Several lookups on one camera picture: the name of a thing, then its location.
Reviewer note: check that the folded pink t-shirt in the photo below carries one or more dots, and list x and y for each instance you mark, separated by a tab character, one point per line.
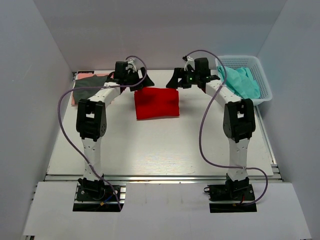
72	102

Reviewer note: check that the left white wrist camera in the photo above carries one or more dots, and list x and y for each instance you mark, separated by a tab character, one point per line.
131	65

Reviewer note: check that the red t-shirt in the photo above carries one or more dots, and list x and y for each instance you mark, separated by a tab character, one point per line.
152	102

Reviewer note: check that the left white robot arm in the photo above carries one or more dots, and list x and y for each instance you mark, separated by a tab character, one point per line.
91	120

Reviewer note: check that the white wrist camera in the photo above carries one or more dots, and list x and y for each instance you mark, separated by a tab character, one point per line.
131	65
189	63

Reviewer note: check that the folded grey t-shirt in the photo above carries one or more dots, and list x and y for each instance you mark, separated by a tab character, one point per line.
91	83

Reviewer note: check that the teal t-shirt in basket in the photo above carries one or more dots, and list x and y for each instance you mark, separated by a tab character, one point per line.
240	81

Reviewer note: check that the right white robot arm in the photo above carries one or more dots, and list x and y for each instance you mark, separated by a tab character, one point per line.
238	116

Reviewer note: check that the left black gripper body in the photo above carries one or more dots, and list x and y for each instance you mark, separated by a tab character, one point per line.
132	78

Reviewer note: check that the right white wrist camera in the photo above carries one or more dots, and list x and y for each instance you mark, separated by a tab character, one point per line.
189	63

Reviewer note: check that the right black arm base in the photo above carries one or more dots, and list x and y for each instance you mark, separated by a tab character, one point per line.
231	197

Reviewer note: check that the white plastic basket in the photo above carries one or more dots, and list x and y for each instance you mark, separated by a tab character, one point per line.
251	62

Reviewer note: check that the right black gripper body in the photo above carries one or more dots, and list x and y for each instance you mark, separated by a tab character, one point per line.
191	78

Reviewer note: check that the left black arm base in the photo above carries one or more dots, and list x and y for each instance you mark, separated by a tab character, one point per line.
98	196

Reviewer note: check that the aluminium table rail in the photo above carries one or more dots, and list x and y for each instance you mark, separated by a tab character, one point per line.
116	178

